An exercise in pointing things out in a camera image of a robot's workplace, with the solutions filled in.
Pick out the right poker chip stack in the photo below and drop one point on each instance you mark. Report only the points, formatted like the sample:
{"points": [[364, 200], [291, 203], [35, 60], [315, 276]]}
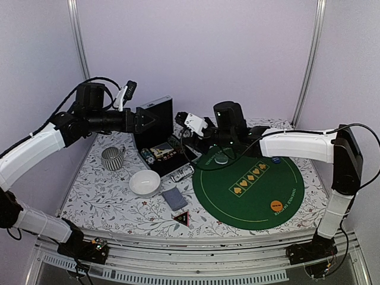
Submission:
{"points": [[175, 144]]}

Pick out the white ceramic bowl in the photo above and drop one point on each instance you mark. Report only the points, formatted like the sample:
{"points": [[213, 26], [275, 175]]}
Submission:
{"points": [[145, 183]]}

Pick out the orange big blind button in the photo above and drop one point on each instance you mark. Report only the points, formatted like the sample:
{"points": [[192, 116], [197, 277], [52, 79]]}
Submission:
{"points": [[276, 206]]}

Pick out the round green poker mat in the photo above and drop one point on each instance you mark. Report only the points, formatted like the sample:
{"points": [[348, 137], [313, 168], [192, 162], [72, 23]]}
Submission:
{"points": [[239, 194]]}

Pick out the right aluminium frame post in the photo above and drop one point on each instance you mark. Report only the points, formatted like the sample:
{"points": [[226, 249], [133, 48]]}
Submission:
{"points": [[315, 40]]}

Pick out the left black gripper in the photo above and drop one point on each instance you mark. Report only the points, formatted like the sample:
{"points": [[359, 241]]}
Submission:
{"points": [[137, 126]]}

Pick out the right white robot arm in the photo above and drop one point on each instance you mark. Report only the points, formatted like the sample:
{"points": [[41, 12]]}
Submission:
{"points": [[336, 146]]}

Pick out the poker chip stack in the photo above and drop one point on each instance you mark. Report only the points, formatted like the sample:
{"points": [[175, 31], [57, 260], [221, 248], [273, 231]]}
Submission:
{"points": [[148, 156], [175, 144]]}

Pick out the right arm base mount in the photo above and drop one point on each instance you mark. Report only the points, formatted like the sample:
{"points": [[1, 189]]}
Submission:
{"points": [[321, 251]]}

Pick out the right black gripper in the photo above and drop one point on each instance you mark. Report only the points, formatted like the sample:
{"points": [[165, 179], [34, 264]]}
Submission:
{"points": [[194, 141]]}

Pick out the left poker chip stack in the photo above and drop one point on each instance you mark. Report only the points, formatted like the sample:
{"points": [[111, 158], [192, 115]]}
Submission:
{"points": [[148, 156]]}

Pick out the left aluminium frame post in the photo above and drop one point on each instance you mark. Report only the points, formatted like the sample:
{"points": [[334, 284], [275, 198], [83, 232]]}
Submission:
{"points": [[78, 38]]}

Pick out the boxed playing card deck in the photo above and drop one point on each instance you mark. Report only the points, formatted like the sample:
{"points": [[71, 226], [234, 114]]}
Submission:
{"points": [[161, 150]]}

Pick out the floral tablecloth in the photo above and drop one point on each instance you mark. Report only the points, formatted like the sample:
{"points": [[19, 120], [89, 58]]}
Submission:
{"points": [[101, 200]]}

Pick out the clear acrylic dealer button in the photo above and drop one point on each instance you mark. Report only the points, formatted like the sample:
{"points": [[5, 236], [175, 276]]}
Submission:
{"points": [[222, 160]]}

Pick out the striped ceramic mug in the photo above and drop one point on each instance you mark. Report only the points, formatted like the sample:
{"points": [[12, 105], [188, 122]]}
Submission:
{"points": [[112, 158]]}

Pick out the red black triangle card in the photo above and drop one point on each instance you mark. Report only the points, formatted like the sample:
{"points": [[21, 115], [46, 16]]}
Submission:
{"points": [[182, 218]]}

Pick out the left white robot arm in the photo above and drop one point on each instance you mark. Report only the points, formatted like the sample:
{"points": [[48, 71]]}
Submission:
{"points": [[86, 115]]}

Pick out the aluminium frame post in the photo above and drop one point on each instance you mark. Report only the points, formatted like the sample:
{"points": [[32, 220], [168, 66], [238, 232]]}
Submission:
{"points": [[78, 38], [315, 40]]}

